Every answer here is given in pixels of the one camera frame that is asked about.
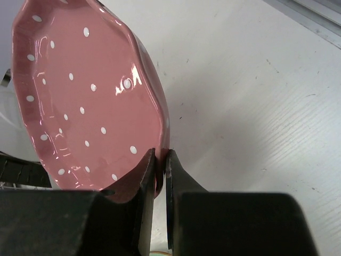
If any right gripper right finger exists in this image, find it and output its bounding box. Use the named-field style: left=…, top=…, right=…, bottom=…
left=165, top=150, right=207, bottom=255

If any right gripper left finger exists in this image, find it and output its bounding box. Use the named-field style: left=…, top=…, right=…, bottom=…
left=102, top=148, right=156, bottom=255

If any wire dish rack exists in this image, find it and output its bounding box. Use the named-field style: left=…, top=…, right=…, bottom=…
left=1, top=69, right=56, bottom=190

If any mint green flower plate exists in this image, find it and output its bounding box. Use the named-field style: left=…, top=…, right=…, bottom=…
left=149, top=250, right=173, bottom=256

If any pink polka dot plate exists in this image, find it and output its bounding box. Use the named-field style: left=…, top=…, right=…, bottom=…
left=11, top=1, right=170, bottom=194

